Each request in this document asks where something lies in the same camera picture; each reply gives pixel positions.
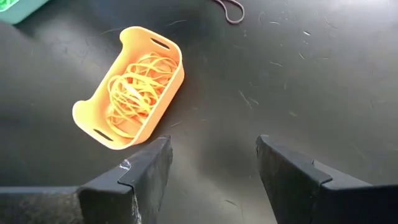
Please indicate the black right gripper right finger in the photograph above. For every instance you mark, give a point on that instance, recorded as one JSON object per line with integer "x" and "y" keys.
{"x": 311, "y": 199}

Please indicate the orange plastic basket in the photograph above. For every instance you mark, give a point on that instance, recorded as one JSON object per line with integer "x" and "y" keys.
{"x": 90, "y": 115}

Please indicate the orange rubber bands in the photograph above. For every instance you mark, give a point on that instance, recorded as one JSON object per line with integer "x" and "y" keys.
{"x": 133, "y": 90}

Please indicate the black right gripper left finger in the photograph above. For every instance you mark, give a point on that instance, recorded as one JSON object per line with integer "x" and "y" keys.
{"x": 124, "y": 199}

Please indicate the teal plastic basket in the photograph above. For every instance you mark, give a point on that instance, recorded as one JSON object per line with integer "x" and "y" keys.
{"x": 21, "y": 12}

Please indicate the green rubber bands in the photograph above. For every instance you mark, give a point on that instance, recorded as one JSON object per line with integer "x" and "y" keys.
{"x": 4, "y": 3}

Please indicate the black rubber band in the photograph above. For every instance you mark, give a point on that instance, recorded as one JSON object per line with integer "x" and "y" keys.
{"x": 228, "y": 17}

